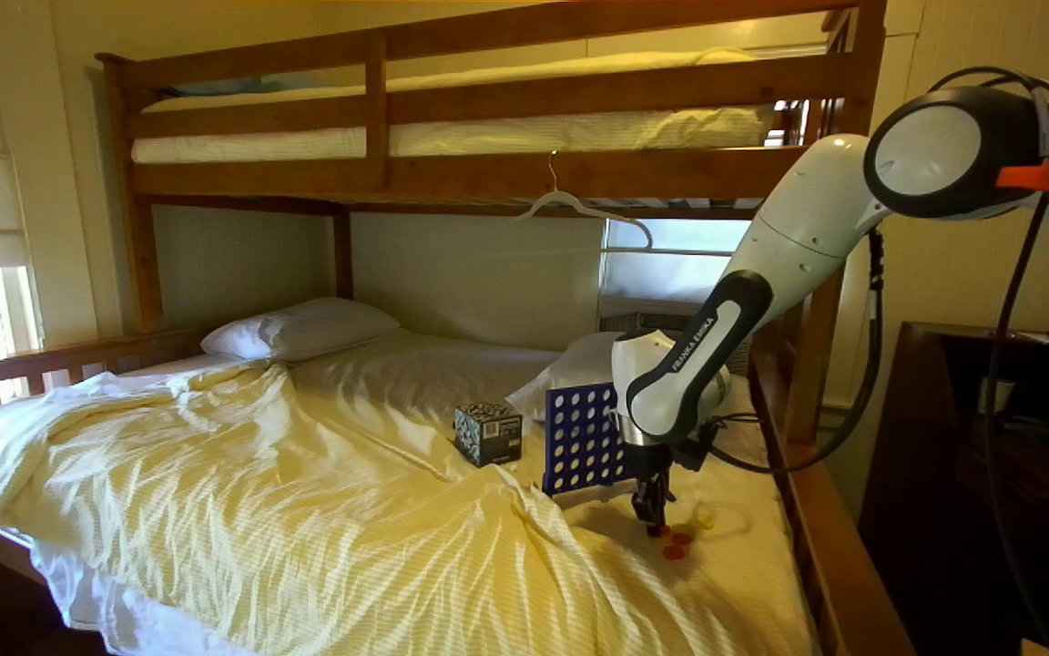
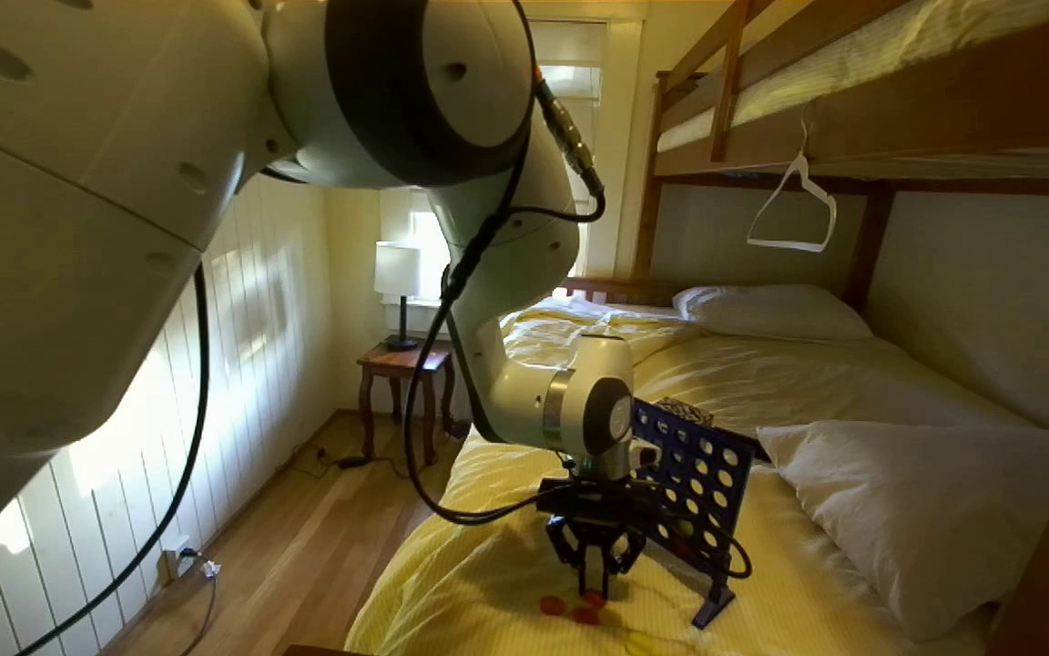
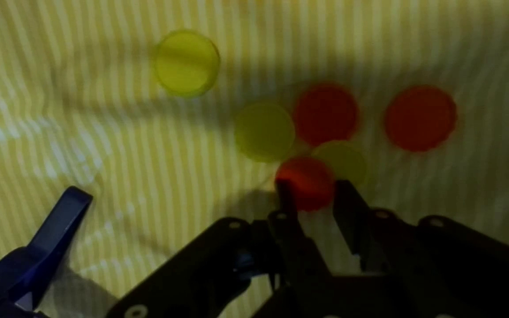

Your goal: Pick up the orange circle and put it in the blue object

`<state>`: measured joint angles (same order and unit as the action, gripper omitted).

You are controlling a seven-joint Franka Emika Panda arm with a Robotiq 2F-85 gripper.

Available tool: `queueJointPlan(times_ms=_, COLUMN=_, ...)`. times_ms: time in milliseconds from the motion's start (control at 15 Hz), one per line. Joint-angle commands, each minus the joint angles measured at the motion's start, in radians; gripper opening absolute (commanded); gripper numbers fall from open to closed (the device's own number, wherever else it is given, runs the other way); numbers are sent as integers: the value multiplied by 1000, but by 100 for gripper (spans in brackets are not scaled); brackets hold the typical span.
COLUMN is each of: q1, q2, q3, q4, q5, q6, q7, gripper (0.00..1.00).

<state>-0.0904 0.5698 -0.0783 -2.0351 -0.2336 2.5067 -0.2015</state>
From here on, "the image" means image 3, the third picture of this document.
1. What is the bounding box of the yellow bed blanket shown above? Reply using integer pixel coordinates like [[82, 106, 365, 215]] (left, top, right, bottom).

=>
[[0, 0, 509, 318]]

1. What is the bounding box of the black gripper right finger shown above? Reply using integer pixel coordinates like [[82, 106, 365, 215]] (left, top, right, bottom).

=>
[[331, 178, 400, 274]]

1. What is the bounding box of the blue perforated game grid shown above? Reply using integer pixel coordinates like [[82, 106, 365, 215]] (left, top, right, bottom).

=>
[[0, 185, 96, 318]]

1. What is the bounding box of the yellow game disc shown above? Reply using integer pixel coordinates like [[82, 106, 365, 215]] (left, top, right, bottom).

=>
[[152, 28, 223, 99], [232, 99, 297, 164], [310, 140, 370, 187]]

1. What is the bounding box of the orange game disc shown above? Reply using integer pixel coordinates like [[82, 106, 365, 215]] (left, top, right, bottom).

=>
[[292, 81, 361, 148], [382, 85, 460, 154], [273, 154, 338, 212]]

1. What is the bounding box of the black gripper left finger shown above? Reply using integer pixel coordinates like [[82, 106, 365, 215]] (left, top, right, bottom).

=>
[[267, 178, 334, 279]]

